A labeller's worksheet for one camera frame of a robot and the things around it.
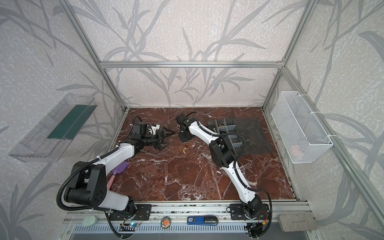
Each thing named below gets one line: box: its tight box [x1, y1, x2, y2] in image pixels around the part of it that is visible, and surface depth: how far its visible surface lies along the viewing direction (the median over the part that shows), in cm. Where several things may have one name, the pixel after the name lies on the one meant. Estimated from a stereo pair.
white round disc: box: [81, 215, 98, 227], surface depth 72 cm
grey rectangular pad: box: [277, 212, 318, 233], surface depth 70 cm
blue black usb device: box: [187, 216, 219, 226], surface depth 70 cm
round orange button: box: [160, 216, 172, 229], surface depth 72 cm
